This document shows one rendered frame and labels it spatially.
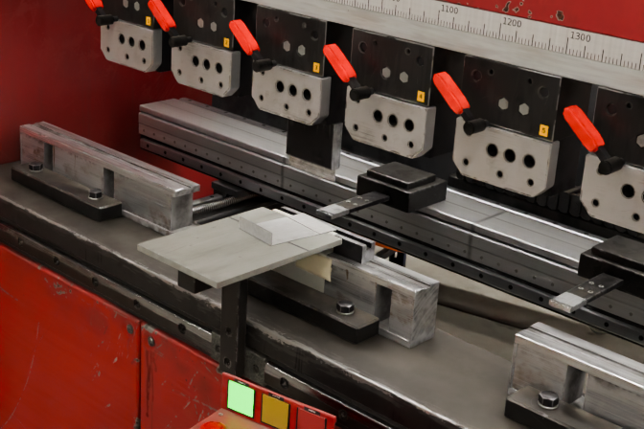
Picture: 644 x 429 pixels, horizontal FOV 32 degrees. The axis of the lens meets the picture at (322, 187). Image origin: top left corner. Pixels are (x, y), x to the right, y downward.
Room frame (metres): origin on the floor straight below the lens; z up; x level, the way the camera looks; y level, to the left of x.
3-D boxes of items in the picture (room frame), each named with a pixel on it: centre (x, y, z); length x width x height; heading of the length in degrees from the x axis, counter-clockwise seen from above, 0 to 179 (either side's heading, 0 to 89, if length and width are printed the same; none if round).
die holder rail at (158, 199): (2.06, 0.43, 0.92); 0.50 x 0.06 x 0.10; 48
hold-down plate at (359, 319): (1.62, 0.03, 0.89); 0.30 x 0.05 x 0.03; 48
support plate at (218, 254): (1.58, 0.12, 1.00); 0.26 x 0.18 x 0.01; 138
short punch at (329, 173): (1.69, 0.02, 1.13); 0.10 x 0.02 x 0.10; 48
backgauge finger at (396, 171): (1.81, -0.09, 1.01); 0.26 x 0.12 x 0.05; 138
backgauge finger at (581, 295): (1.51, -0.43, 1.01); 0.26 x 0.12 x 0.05; 138
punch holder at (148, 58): (1.97, 0.34, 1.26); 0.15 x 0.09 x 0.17; 48
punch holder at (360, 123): (1.57, -0.11, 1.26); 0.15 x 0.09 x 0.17; 48
